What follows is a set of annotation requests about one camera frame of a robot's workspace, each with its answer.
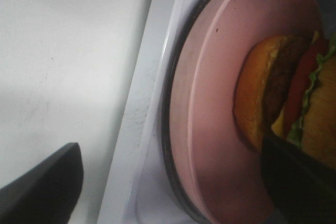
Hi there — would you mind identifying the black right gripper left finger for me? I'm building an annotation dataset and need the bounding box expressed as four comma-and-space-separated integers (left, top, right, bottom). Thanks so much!
1, 143, 83, 223

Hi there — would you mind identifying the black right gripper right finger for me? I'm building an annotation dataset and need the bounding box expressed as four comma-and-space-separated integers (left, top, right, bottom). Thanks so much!
261, 134, 335, 223

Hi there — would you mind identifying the burger with lettuce and cheese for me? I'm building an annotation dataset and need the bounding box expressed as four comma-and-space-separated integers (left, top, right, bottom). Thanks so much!
234, 33, 335, 168

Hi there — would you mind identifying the white microwave oven body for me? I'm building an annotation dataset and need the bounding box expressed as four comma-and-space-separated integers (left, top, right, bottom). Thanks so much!
98, 0, 209, 223

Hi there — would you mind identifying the pink round plate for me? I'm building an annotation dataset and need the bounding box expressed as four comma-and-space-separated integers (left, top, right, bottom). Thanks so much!
169, 0, 322, 223

